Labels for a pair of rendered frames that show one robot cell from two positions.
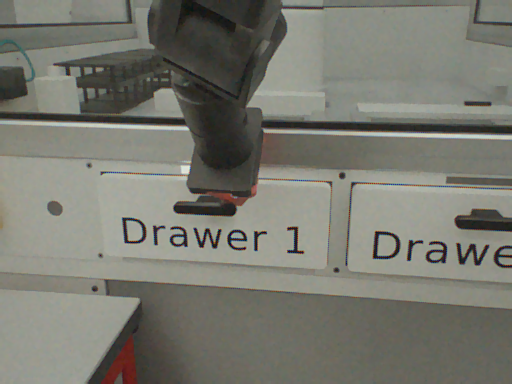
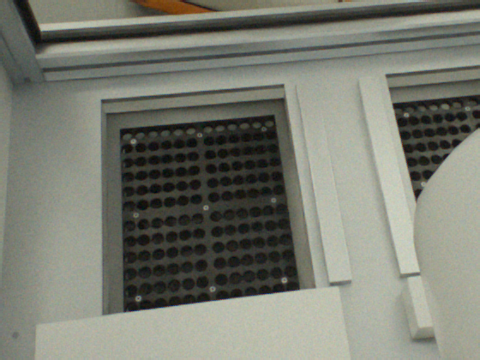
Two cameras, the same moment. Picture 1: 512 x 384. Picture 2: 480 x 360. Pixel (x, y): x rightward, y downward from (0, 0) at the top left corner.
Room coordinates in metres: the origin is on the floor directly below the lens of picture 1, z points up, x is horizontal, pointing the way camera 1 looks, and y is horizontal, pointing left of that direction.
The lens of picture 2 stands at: (1.06, -0.30, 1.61)
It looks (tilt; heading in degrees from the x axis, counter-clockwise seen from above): 61 degrees down; 161
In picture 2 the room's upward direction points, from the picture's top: 4 degrees clockwise
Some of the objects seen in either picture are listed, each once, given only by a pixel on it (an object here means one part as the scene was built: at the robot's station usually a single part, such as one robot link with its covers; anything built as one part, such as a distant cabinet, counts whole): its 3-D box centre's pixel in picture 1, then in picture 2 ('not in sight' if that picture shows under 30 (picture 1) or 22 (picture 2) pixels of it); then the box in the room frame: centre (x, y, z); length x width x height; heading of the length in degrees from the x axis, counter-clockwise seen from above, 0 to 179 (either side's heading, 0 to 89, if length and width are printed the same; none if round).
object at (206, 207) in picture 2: not in sight; (207, 220); (0.71, -0.28, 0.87); 0.22 x 0.18 x 0.06; 172
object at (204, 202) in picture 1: (207, 204); not in sight; (0.53, 0.06, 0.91); 0.07 x 0.04 x 0.01; 82
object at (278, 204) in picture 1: (213, 220); not in sight; (0.55, 0.06, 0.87); 0.29 x 0.02 x 0.11; 82
